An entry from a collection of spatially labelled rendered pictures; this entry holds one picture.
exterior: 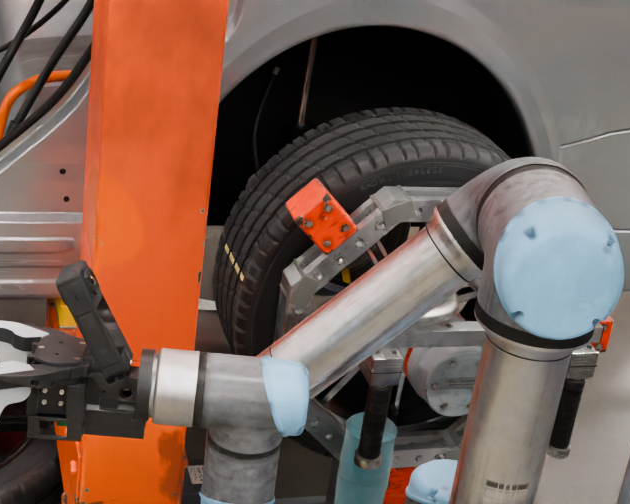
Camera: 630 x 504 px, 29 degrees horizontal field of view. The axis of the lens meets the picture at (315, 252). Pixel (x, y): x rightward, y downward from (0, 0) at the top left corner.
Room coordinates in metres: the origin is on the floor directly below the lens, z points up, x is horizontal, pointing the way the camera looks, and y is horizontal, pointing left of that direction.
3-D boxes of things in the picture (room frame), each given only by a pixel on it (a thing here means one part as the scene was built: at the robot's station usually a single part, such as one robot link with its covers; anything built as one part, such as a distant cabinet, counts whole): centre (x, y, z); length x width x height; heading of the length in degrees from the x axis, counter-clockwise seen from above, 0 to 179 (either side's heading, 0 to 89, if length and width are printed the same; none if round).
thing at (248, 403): (1.03, 0.04, 1.21); 0.11 x 0.08 x 0.09; 96
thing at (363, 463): (1.63, -0.13, 0.83); 0.04 x 0.04 x 0.16
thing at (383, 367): (1.66, -0.12, 0.93); 0.09 x 0.05 x 0.05; 19
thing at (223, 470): (1.05, 0.05, 1.12); 0.11 x 0.08 x 0.11; 6
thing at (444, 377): (1.84, -0.24, 0.85); 0.21 x 0.14 x 0.14; 19
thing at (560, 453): (1.74, -0.45, 0.83); 0.04 x 0.04 x 0.16
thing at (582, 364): (1.77, -0.44, 0.93); 0.09 x 0.05 x 0.05; 19
